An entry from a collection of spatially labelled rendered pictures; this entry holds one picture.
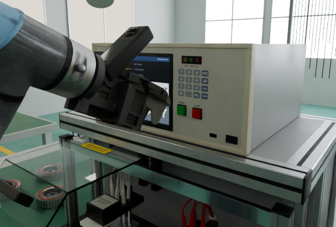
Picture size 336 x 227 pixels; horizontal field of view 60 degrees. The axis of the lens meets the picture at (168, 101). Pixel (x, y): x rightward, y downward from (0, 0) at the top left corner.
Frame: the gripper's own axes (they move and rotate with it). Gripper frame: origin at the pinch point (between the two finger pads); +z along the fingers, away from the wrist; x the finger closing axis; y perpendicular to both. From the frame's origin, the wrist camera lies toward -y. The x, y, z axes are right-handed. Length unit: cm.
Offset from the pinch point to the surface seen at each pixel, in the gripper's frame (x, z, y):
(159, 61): -5.9, 2.0, -8.5
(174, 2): -467, 519, -373
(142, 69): -10.8, 2.8, -6.7
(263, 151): 16.3, 13.1, 4.6
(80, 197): -53, 33, 35
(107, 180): -40, 31, 25
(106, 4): -106, 56, -63
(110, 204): -18.1, 12.6, 26.3
